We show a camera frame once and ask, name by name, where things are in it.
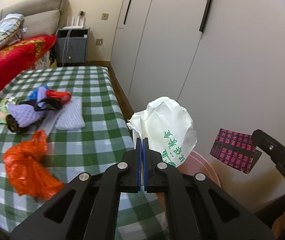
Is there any orange plastic bag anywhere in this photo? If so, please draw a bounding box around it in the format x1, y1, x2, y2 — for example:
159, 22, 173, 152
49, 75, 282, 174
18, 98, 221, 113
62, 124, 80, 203
3, 130, 64, 200

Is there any purple foam net sleeve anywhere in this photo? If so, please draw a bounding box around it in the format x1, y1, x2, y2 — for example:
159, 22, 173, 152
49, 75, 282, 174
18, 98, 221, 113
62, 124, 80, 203
7, 87, 49, 128

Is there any green checkered tablecloth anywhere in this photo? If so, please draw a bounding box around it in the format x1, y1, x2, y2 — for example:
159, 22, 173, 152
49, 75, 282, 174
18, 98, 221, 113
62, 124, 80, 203
0, 65, 171, 240

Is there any beige upholstered headboard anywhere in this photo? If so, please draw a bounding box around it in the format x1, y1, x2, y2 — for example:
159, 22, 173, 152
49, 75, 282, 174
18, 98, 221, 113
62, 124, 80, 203
0, 0, 69, 40

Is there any red floral blanket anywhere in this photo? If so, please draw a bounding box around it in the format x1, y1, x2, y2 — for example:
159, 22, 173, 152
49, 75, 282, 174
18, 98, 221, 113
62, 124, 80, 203
0, 35, 56, 91

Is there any clear plastic tube package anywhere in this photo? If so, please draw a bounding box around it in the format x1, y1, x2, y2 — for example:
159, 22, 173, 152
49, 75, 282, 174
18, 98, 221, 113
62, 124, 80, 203
39, 109, 62, 138

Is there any floral bed sheet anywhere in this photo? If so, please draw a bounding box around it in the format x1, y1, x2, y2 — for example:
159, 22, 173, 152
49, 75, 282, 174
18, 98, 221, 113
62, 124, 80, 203
30, 46, 57, 70

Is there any blue plastic bag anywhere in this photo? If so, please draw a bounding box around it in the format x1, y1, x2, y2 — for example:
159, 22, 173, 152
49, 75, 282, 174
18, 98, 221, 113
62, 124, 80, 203
28, 85, 49, 100

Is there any white charging cable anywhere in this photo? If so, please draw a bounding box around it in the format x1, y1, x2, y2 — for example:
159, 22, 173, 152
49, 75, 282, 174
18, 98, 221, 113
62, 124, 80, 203
62, 27, 73, 66

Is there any lower wall socket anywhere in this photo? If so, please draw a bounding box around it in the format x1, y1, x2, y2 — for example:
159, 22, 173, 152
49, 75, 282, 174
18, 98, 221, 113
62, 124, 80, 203
96, 38, 104, 46

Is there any upper wall switch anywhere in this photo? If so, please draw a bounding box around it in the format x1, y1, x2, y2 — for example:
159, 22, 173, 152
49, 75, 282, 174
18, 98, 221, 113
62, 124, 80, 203
101, 13, 109, 20

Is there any white wardrobe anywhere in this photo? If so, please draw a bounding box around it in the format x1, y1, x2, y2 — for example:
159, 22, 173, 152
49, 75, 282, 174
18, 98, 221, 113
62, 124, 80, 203
111, 0, 285, 211

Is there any white paper bag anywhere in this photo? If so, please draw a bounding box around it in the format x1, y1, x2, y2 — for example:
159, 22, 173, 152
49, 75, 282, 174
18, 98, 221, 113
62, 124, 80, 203
127, 96, 197, 167

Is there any white wifi router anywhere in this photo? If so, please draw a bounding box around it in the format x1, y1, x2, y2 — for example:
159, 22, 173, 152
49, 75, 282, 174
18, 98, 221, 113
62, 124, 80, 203
62, 16, 85, 29

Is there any brown camouflage cloth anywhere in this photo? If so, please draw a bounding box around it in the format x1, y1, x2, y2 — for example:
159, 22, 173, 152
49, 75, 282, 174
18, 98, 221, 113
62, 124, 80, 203
6, 114, 29, 134

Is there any pink plastic trash bin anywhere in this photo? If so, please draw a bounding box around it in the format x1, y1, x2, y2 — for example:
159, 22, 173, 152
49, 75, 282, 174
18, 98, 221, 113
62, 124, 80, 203
156, 150, 221, 223

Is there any blue plaid folded quilt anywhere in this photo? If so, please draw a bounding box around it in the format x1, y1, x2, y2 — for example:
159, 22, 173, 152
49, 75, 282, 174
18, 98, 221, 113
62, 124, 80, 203
0, 14, 27, 50

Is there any green panda snack packet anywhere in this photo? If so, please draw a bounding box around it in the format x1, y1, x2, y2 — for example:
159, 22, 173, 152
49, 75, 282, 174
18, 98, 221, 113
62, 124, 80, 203
0, 96, 17, 124

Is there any grey bedside cabinet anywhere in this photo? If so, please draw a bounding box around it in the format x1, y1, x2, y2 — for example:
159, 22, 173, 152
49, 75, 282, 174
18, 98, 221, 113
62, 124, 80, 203
56, 28, 90, 65

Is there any black plastic wrapper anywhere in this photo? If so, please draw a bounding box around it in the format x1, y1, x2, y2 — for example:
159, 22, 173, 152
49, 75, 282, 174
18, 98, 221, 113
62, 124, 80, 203
19, 98, 62, 112

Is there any red snack bag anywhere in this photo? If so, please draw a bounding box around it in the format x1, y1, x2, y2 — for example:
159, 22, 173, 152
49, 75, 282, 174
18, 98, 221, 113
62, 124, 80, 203
46, 89, 72, 104

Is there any pink patterned black box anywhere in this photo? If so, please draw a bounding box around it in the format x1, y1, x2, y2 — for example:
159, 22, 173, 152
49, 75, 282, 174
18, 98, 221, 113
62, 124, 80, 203
210, 128, 262, 174

